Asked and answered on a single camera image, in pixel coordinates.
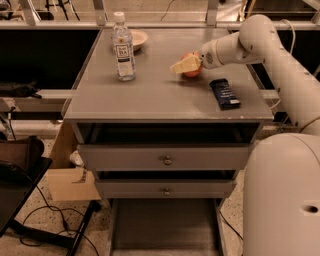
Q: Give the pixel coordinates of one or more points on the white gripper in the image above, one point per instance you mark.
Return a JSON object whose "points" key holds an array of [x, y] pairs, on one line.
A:
{"points": [[207, 58]]}

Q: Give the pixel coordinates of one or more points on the red apple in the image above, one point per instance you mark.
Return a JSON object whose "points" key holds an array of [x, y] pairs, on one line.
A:
{"points": [[195, 71]]}

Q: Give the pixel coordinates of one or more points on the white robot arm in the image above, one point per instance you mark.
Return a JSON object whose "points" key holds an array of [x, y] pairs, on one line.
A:
{"points": [[281, 198]]}

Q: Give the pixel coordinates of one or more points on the grey drawer cabinet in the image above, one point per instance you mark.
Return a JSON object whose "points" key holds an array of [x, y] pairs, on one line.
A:
{"points": [[156, 95]]}

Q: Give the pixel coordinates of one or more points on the grey middle drawer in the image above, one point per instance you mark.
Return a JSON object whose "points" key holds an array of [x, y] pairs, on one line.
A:
{"points": [[164, 184]]}

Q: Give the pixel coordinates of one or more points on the grey drawer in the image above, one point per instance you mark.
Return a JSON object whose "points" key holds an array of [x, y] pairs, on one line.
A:
{"points": [[165, 227], [167, 146], [164, 184]]}

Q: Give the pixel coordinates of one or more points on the grey top drawer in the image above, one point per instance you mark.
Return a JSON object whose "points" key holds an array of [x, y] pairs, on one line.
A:
{"points": [[167, 146]]}

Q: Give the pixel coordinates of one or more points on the grey bottom drawer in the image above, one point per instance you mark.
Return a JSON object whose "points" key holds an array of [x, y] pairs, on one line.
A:
{"points": [[165, 227]]}

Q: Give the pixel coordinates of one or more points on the dark blue snack bar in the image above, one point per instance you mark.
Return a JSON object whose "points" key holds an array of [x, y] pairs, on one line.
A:
{"points": [[224, 94]]}

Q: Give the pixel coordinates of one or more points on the small beige bowl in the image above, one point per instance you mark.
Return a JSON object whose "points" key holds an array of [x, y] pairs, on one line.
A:
{"points": [[139, 37]]}

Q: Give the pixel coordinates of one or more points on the clear plastic water bottle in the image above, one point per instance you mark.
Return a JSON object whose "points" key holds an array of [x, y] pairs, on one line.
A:
{"points": [[122, 44]]}

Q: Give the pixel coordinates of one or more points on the brown cardboard box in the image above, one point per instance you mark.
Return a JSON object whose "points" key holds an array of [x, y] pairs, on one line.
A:
{"points": [[67, 179]]}

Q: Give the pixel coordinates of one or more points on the black cloth on shelf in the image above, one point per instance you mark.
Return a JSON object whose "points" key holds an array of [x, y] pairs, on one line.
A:
{"points": [[20, 90]]}

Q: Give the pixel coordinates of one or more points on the brown bag on cart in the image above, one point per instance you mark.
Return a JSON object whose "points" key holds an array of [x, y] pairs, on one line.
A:
{"points": [[21, 154]]}

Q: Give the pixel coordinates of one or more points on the black cart with stand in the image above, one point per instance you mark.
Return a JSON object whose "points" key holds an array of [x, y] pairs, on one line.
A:
{"points": [[13, 196]]}

